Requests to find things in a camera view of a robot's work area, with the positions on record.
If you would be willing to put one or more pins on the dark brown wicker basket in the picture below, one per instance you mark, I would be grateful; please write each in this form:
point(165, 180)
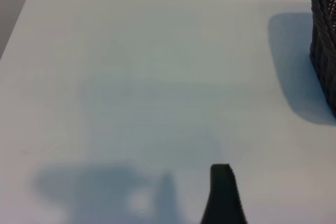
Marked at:
point(321, 51)

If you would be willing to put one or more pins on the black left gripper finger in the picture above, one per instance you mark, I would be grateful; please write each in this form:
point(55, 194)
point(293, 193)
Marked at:
point(223, 200)

